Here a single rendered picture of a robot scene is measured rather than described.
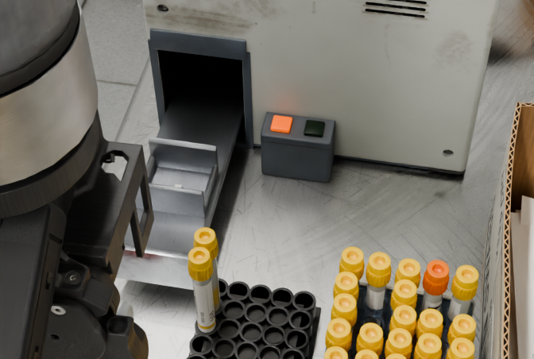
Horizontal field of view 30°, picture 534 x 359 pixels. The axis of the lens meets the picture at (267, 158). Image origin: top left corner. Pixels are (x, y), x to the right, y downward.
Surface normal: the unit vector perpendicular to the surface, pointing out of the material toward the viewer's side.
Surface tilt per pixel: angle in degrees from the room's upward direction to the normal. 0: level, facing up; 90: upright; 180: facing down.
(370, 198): 0
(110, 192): 0
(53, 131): 90
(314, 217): 0
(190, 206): 90
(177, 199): 90
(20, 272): 29
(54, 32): 90
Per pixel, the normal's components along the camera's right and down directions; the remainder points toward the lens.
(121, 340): -0.16, 0.74
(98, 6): -0.01, -0.66
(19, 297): -0.07, -0.22
